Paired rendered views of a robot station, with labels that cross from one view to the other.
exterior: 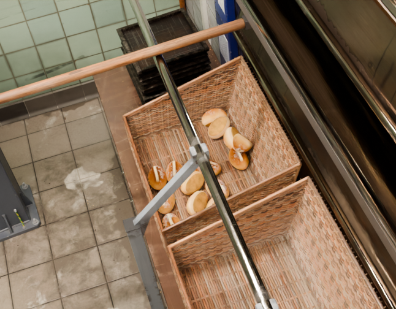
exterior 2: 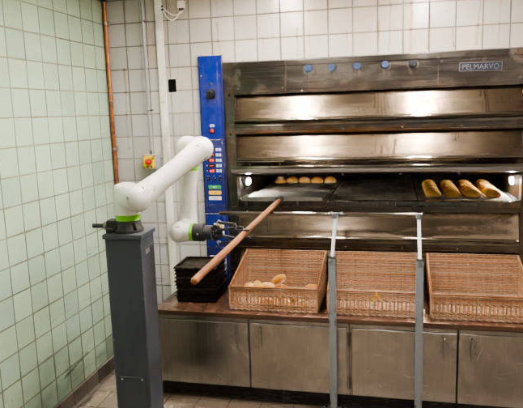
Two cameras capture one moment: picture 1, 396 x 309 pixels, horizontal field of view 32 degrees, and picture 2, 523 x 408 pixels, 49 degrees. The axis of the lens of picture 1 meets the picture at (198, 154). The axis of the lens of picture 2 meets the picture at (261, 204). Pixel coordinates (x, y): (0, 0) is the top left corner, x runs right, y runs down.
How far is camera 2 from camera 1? 3.35 m
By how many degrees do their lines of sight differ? 67
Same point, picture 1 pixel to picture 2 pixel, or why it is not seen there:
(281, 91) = (295, 231)
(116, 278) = not seen: outside the picture
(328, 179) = (350, 235)
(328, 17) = (341, 155)
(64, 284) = not seen: outside the picture
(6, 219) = not seen: outside the picture
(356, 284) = (390, 260)
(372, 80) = (376, 155)
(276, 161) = (308, 267)
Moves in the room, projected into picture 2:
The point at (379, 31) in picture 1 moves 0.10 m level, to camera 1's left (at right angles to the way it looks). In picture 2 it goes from (368, 142) to (365, 142)
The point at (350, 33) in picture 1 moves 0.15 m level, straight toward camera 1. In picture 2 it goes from (356, 151) to (376, 151)
